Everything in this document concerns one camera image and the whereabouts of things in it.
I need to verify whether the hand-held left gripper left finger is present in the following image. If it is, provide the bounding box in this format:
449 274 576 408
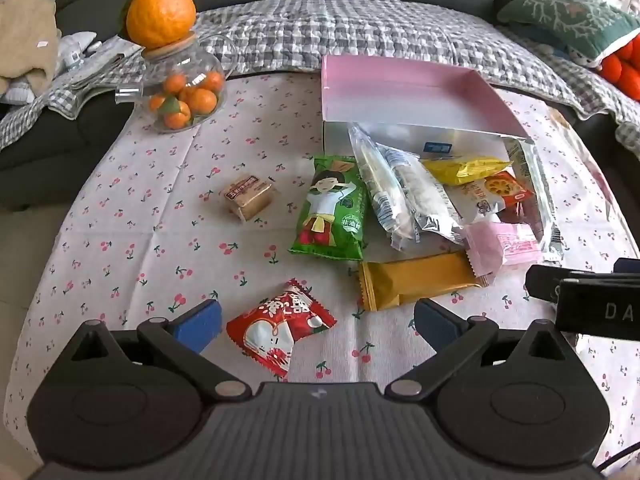
52 300 251 403

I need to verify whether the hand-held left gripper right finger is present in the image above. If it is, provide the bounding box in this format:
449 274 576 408
384 299 588 401

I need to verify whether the golden snack packet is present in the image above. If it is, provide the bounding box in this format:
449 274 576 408
357 252 488 312

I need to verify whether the pink snack packet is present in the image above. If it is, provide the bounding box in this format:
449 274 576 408
462 221 543 286

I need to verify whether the red snack packet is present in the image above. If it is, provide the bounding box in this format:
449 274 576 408
226 280 337 378
497 200 533 225

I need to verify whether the long silver snack packet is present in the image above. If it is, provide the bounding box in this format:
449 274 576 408
505 139 565 262

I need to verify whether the orange and white biscuit packet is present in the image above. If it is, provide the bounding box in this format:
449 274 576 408
452 170 536 226

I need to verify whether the long clear snack packet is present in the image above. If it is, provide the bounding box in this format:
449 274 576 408
380 144 466 246
347 124 418 251

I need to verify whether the yellow snack packet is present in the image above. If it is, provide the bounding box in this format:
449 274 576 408
422 156 513 186

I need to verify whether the small brown snack packet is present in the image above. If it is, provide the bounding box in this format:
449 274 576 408
222 174 276 223

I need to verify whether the green snack packet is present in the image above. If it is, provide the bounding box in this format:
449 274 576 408
289 154 368 262

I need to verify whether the pink cardboard box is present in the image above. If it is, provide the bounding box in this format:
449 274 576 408
320 54 531 161

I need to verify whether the cherry print tablecloth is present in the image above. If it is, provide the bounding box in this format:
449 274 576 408
10 67 640 480

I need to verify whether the cream floral cloth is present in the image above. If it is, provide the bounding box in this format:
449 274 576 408
547 105 621 221

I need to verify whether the red plush toy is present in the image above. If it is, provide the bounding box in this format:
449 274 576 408
597 37 640 98

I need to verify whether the white plush toy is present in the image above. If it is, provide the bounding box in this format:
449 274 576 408
567 45 603 68

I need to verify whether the cluster of small oranges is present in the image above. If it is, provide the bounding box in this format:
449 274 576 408
148 70 224 131

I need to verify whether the green patterned cushion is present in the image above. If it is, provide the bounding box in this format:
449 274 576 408
497 0 640 68

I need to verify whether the glass jar with wooden lid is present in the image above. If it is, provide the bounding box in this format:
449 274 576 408
115 32 228 135

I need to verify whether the grey and white soft toy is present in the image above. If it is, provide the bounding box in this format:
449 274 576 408
57 31 101 68

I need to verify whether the grey checked blanket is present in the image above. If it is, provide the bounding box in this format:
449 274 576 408
0 0 640 146

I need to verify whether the large orange with leaves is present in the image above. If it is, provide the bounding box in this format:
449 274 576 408
120 0 197 51

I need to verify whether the beige fluffy cloth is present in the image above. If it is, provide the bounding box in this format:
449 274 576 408
0 0 63 93

